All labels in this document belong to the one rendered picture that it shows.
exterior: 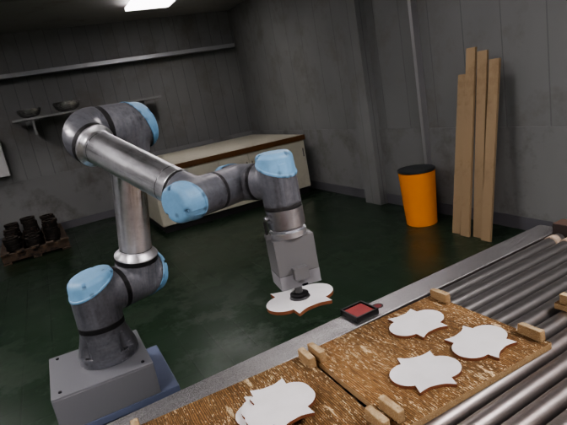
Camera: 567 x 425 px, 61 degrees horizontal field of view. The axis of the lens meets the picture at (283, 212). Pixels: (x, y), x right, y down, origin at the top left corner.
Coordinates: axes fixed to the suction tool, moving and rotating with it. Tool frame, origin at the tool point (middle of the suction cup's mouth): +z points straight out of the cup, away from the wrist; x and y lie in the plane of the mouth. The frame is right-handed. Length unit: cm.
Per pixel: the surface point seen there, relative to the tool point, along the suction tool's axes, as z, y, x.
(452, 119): 14, 269, 308
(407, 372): 17.6, 16.9, -9.9
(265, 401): 15.9, -12.5, -5.2
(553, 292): 21, 70, 4
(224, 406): 18.4, -20.1, 1.9
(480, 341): 17.6, 36.2, -8.8
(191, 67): -104, 107, 782
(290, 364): 18.4, -2.8, 8.3
